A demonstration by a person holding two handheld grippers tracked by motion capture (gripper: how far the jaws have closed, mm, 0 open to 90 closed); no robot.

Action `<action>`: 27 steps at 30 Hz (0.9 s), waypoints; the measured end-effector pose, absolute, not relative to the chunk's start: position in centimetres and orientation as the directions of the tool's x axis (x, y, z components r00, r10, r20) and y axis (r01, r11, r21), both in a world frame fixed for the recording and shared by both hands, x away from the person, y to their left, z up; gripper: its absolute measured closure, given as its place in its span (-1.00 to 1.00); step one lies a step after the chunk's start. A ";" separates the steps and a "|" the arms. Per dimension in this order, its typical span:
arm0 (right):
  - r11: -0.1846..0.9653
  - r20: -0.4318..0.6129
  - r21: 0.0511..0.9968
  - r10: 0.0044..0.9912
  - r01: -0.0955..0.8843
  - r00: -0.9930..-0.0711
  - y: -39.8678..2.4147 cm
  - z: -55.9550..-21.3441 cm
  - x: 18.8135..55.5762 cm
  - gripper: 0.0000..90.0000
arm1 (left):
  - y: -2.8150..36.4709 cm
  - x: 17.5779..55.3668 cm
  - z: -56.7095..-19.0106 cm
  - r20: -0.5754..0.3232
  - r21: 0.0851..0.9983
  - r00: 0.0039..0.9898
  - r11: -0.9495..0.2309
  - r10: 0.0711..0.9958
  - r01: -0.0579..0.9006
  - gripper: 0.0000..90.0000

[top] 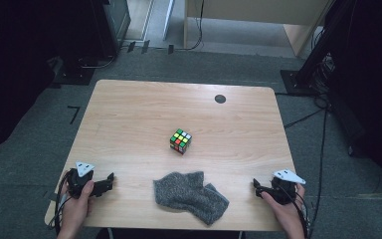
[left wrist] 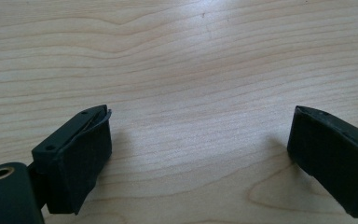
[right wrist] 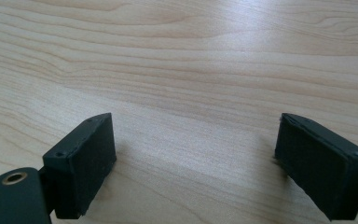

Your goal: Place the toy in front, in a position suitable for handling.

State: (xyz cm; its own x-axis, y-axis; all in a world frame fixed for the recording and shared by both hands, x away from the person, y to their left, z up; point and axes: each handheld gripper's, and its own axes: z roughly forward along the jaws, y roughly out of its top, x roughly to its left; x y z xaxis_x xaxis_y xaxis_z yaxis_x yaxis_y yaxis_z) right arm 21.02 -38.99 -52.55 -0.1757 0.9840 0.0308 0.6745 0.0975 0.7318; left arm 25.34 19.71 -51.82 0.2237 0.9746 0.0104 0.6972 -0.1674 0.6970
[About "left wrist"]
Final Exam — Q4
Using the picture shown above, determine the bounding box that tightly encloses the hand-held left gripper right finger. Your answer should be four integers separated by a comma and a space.
286, 105, 358, 219

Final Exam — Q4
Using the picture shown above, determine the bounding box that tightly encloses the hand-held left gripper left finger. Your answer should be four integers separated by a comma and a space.
27, 104, 113, 216

